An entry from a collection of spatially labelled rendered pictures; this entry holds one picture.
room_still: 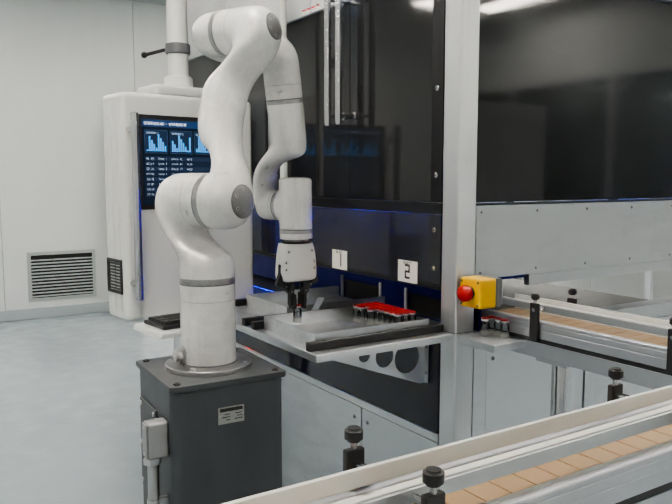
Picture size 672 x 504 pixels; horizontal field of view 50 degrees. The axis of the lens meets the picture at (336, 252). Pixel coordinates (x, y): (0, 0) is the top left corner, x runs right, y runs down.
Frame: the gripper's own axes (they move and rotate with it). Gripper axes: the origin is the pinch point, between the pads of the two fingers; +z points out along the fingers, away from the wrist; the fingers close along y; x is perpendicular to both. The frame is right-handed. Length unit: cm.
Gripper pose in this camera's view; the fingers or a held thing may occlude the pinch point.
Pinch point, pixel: (297, 300)
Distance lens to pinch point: 185.0
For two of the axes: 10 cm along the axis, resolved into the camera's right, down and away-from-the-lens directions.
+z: 0.1, 9.9, 1.1
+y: -8.4, 0.7, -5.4
